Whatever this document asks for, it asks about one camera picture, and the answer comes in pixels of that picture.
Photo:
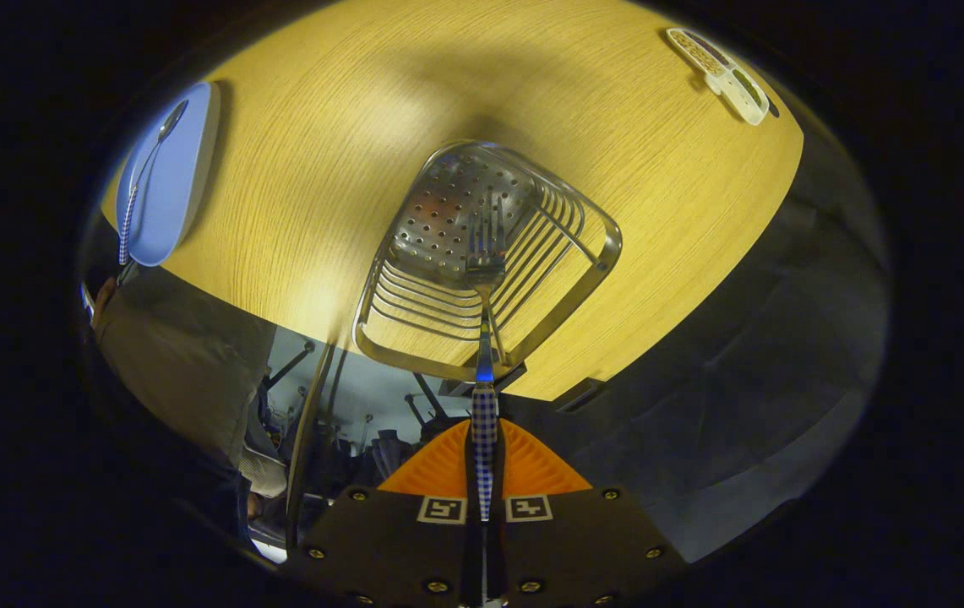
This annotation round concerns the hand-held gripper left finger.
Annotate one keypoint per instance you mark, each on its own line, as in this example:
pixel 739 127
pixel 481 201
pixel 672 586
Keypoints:
pixel 389 549

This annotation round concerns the metal table leg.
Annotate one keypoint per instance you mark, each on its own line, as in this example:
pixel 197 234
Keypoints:
pixel 304 439

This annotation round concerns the black backdrop cloth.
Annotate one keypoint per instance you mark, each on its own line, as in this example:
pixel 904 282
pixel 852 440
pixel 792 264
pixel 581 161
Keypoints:
pixel 743 380

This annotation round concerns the white divided seasoning tray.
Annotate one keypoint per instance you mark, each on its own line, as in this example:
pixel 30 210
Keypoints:
pixel 722 74

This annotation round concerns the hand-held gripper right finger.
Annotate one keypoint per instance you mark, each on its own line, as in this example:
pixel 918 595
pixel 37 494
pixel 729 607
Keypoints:
pixel 574 549

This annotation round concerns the blue round plate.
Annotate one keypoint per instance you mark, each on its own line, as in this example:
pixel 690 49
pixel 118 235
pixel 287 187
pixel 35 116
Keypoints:
pixel 182 169

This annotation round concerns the person's beige trouser leg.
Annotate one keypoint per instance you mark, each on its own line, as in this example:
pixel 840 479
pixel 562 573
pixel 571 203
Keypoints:
pixel 186 355

